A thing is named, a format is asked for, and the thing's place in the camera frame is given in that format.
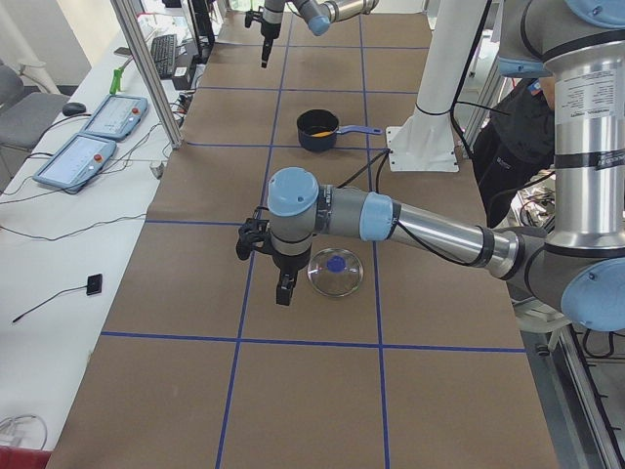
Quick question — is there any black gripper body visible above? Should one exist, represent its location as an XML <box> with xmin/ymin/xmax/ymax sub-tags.
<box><xmin>261</xmin><ymin>4</ymin><xmax>282</xmax><ymax>40</ymax></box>
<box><xmin>272</xmin><ymin>251</ymin><xmax>311</xmax><ymax>278</ymax></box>

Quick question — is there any glass pot lid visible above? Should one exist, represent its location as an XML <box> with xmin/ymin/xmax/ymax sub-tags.
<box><xmin>307</xmin><ymin>248</ymin><xmax>363</xmax><ymax>298</ymax></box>

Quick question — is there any dark blue saucepan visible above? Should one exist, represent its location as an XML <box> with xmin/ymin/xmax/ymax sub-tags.
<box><xmin>296</xmin><ymin>108</ymin><xmax>384</xmax><ymax>152</ymax></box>

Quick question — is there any orange corn cob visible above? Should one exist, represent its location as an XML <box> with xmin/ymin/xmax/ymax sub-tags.
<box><xmin>311</xmin><ymin>129</ymin><xmax>335</xmax><ymax>138</ymax></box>

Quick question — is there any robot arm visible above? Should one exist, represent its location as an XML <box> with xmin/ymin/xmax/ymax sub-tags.
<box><xmin>245</xmin><ymin>0</ymin><xmax>378</xmax><ymax>68</ymax></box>
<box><xmin>267</xmin><ymin>1</ymin><xmax>624</xmax><ymax>331</ymax></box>

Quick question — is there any black keyboard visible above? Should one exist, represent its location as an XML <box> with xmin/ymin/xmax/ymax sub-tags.
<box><xmin>150</xmin><ymin>34</ymin><xmax>178</xmax><ymax>79</ymax></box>

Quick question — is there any upper blue teach pendant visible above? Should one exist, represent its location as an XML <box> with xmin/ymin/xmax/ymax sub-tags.
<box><xmin>81</xmin><ymin>94</ymin><xmax>148</xmax><ymax>142</ymax></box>

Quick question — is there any blue teach pendant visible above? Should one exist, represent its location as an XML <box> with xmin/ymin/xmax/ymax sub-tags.
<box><xmin>33</xmin><ymin>133</ymin><xmax>117</xmax><ymax>193</ymax></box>
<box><xmin>81</xmin><ymin>94</ymin><xmax>148</xmax><ymax>142</ymax></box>

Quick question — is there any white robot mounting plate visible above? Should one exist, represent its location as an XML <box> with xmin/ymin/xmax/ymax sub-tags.
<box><xmin>386</xmin><ymin>124</ymin><xmax>459</xmax><ymax>173</ymax></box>

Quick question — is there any small black device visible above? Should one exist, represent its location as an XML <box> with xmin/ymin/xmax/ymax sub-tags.
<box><xmin>86</xmin><ymin>274</ymin><xmax>104</xmax><ymax>296</ymax></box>

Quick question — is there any black computer mouse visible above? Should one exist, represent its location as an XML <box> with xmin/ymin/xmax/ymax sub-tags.
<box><xmin>62</xmin><ymin>102</ymin><xmax>87</xmax><ymax>117</ymax></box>

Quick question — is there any lower blue teach pendant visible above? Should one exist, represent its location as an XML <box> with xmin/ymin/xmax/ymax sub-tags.
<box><xmin>33</xmin><ymin>133</ymin><xmax>117</xmax><ymax>193</ymax></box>

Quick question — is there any person in black clothes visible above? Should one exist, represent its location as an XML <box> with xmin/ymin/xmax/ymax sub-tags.
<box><xmin>472</xmin><ymin>76</ymin><xmax>556</xmax><ymax>228</ymax></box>

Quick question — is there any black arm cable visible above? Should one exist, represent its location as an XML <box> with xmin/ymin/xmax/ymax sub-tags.
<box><xmin>336</xmin><ymin>146</ymin><xmax>395</xmax><ymax>190</ymax></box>

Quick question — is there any aluminium frame post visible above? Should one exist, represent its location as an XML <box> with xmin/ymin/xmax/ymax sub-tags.
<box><xmin>110</xmin><ymin>0</ymin><xmax>183</xmax><ymax>149</ymax></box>

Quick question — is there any white camera pillar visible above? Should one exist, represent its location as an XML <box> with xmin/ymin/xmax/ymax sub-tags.
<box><xmin>414</xmin><ymin>0</ymin><xmax>488</xmax><ymax>128</ymax></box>

